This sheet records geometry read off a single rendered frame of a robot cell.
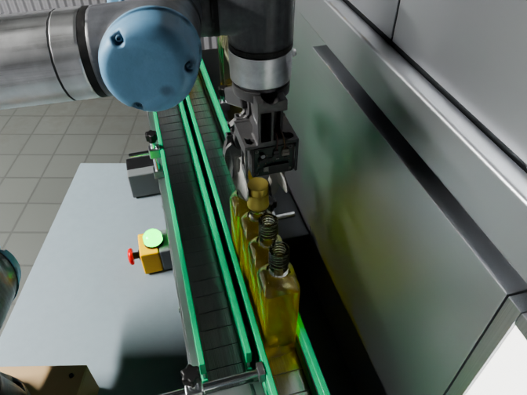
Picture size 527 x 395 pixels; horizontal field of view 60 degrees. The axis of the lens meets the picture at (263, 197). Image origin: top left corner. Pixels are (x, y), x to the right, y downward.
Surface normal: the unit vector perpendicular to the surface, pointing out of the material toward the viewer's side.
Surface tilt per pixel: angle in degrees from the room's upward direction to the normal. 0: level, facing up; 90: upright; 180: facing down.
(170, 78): 86
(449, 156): 90
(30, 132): 0
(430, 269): 90
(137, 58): 86
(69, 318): 0
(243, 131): 0
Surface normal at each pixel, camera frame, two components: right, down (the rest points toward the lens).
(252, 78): -0.18, 0.68
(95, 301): 0.00, -0.73
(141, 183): 0.26, 0.66
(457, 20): -0.96, 0.18
